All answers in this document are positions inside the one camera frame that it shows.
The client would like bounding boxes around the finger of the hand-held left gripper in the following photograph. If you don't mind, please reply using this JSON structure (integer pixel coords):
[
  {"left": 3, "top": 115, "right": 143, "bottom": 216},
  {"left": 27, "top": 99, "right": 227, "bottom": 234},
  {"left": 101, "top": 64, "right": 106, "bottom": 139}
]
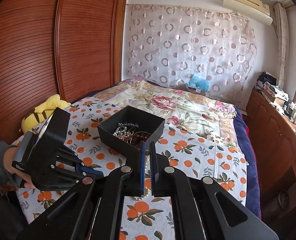
[
  {"left": 49, "top": 164, "right": 105, "bottom": 181},
  {"left": 57, "top": 147, "right": 86, "bottom": 167}
]

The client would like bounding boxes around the person's left hand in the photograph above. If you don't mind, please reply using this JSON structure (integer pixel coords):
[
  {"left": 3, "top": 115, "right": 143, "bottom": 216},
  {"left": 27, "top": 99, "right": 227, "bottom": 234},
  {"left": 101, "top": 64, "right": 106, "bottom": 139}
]
[{"left": 3, "top": 147, "right": 39, "bottom": 189}]

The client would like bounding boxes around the brown slatted wardrobe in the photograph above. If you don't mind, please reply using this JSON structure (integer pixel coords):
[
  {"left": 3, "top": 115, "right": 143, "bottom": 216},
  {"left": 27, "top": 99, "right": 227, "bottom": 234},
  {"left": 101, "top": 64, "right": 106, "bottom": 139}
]
[{"left": 0, "top": 0, "right": 127, "bottom": 143}]

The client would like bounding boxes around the black square box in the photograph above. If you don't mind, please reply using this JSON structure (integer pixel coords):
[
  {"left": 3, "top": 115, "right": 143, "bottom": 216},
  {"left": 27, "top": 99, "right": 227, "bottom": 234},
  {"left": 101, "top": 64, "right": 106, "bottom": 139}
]
[{"left": 97, "top": 105, "right": 165, "bottom": 158}]

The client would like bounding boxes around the yellow plush toy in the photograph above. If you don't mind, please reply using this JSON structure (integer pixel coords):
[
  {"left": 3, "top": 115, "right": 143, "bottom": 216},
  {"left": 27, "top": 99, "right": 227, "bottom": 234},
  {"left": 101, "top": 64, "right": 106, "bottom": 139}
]
[{"left": 19, "top": 94, "right": 71, "bottom": 133}]

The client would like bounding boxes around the orange fruit print cloth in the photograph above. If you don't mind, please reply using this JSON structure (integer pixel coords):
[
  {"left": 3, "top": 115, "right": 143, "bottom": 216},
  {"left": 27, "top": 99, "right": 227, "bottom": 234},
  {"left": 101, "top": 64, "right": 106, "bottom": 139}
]
[{"left": 16, "top": 96, "right": 248, "bottom": 240}]

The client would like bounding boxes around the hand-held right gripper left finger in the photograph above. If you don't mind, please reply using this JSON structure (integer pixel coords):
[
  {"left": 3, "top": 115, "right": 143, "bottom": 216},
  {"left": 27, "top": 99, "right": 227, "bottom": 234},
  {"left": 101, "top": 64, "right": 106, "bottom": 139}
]
[{"left": 16, "top": 141, "right": 146, "bottom": 240}]

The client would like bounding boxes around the small cardboard box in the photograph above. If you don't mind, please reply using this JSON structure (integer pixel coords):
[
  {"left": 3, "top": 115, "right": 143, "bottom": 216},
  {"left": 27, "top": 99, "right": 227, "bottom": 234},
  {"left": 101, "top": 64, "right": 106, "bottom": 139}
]
[{"left": 186, "top": 86, "right": 206, "bottom": 95}]

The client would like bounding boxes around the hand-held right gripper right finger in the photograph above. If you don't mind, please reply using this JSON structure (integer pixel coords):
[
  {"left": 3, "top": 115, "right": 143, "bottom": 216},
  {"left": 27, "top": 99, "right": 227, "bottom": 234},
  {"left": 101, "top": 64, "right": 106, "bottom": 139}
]
[{"left": 148, "top": 141, "right": 279, "bottom": 240}]

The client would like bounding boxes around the tied beige window curtain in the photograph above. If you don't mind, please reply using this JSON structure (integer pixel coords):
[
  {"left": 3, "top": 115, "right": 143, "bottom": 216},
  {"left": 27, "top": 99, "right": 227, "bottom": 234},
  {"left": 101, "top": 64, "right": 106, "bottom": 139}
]
[{"left": 274, "top": 2, "right": 289, "bottom": 90}]

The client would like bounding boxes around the circle pattern sheer curtain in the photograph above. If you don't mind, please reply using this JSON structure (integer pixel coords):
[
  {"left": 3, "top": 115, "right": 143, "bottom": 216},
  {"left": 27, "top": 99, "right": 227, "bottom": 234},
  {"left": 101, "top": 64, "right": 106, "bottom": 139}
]
[{"left": 124, "top": 4, "right": 258, "bottom": 105}]

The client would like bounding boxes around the wall air conditioner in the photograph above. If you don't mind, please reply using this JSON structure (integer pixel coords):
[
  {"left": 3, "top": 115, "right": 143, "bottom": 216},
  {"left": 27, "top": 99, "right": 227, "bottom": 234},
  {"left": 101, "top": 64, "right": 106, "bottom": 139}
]
[{"left": 223, "top": 0, "right": 273, "bottom": 25}]

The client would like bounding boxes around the white pearl strand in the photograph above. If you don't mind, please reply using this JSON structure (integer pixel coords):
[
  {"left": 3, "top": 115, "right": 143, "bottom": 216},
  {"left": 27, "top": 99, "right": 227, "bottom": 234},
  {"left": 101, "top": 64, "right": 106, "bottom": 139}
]
[{"left": 134, "top": 162, "right": 153, "bottom": 202}]

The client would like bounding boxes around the group of small bottles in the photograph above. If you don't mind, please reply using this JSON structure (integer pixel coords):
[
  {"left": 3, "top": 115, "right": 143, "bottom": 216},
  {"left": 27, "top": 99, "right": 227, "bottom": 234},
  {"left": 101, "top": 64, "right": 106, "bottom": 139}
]
[{"left": 286, "top": 102, "right": 296, "bottom": 124}]

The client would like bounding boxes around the long wooden cabinet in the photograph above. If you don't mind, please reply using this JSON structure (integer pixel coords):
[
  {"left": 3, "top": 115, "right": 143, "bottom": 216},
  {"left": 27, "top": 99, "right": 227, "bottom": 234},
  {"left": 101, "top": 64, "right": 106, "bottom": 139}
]
[{"left": 245, "top": 89, "right": 296, "bottom": 230}]

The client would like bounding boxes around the floral quilt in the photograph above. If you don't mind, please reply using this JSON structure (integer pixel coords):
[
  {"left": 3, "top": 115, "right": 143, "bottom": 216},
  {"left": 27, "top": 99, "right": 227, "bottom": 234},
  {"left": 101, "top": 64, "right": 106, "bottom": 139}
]
[{"left": 93, "top": 78, "right": 238, "bottom": 145}]

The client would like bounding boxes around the dark blue blanket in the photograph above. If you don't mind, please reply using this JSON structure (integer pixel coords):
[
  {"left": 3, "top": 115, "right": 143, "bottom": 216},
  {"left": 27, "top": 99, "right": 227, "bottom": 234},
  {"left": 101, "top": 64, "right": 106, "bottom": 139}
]
[{"left": 234, "top": 109, "right": 262, "bottom": 218}]

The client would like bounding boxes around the pearl cluster necklace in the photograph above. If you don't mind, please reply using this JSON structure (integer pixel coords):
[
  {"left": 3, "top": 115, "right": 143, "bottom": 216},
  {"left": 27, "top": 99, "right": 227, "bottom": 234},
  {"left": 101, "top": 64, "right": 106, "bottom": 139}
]
[{"left": 114, "top": 126, "right": 128, "bottom": 140}]

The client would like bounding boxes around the pile of dark clothes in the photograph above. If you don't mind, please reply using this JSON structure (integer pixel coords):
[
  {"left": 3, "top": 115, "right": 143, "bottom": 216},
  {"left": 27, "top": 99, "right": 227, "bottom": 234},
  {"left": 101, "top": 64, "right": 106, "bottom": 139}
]
[{"left": 256, "top": 71, "right": 278, "bottom": 90}]

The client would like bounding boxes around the blue plastic bag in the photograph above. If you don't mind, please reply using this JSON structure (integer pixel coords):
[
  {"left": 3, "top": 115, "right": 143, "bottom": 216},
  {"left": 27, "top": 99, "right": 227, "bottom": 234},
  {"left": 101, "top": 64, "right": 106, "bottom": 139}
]
[{"left": 188, "top": 74, "right": 211, "bottom": 92}]

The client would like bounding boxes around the stack of books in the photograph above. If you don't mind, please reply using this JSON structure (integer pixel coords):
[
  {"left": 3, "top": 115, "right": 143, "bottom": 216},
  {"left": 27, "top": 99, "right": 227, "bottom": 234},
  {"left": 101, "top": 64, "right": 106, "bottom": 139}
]
[{"left": 263, "top": 84, "right": 289, "bottom": 105}]

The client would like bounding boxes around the brown bead bracelet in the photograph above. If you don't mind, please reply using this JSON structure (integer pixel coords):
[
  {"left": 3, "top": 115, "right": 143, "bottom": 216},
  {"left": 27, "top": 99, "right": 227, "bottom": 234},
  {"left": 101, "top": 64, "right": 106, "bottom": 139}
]
[{"left": 128, "top": 132, "right": 151, "bottom": 147}]

